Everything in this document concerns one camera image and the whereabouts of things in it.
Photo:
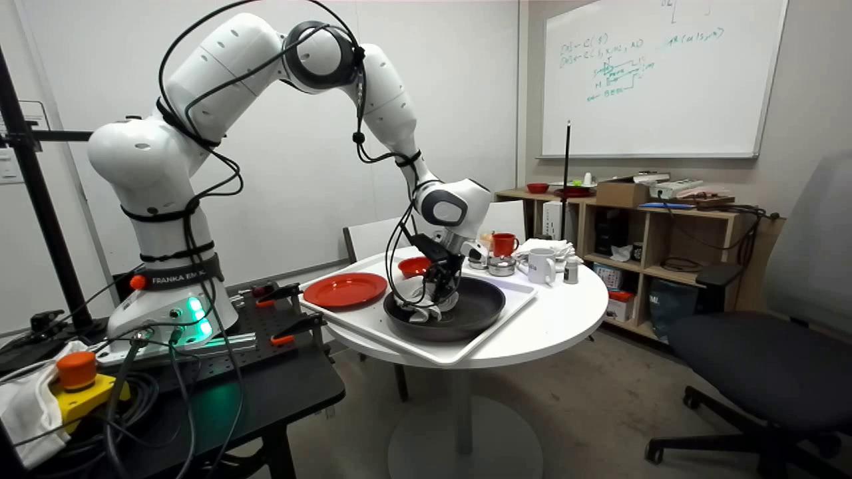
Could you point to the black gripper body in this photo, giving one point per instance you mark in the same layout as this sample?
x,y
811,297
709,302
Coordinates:
x,y
441,270

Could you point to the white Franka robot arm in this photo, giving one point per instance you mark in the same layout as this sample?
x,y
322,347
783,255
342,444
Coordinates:
x,y
150,161

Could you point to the dark nonstick frying pan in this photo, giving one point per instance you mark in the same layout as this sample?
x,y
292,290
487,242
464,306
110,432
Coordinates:
x,y
480,306

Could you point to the metal cup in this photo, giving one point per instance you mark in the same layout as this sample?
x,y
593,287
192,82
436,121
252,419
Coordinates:
x,y
477,259
501,263

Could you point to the red mug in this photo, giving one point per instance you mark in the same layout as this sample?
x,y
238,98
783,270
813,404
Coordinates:
x,y
505,246

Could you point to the large red plate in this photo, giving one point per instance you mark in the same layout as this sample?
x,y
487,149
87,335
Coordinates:
x,y
344,290

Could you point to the white printed mug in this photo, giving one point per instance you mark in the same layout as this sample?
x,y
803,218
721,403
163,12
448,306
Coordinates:
x,y
541,270

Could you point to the white napkin stack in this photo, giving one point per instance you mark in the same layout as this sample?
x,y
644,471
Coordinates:
x,y
548,249

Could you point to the small dark red bowl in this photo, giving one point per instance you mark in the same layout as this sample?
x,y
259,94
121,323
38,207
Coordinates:
x,y
540,186

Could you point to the round white table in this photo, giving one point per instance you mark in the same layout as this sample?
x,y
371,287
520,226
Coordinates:
x,y
569,319

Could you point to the small white shaker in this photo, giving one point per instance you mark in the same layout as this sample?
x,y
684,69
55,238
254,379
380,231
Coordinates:
x,y
572,270

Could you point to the dark red plate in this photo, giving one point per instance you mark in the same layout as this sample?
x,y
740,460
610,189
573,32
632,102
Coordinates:
x,y
576,189

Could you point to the thin black pole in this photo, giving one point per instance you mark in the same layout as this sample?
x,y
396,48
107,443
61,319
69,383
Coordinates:
x,y
569,177

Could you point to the black robot workbench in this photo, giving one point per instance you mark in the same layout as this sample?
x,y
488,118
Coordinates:
x,y
283,390

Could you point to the white and red box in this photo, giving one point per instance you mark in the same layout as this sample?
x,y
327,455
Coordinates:
x,y
622,306

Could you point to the small cardboard box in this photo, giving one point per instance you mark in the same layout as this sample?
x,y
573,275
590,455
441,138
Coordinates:
x,y
622,193

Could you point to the teal storage bin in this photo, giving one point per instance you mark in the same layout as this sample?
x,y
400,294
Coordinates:
x,y
672,309

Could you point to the stack of papers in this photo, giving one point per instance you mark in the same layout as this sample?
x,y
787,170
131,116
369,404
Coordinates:
x,y
670,186

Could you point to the wooden shelf unit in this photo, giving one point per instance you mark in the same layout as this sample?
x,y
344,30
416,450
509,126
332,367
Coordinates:
x,y
684,239

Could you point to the dark book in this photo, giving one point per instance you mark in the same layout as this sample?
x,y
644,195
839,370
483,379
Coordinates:
x,y
709,199

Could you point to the grey and black office chair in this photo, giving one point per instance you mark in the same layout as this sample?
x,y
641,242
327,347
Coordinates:
x,y
781,363

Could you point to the yellow emergency stop box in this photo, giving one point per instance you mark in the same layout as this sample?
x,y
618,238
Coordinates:
x,y
79,380

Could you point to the crumpled white rag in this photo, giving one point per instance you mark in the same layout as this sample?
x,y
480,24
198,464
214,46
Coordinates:
x,y
29,415

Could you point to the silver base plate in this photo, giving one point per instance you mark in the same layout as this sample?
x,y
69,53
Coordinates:
x,y
222,347

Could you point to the wall whiteboard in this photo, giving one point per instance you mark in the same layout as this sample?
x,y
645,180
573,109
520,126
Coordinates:
x,y
666,80

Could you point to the black aluminium frame stand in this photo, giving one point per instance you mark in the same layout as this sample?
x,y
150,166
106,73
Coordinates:
x,y
38,177

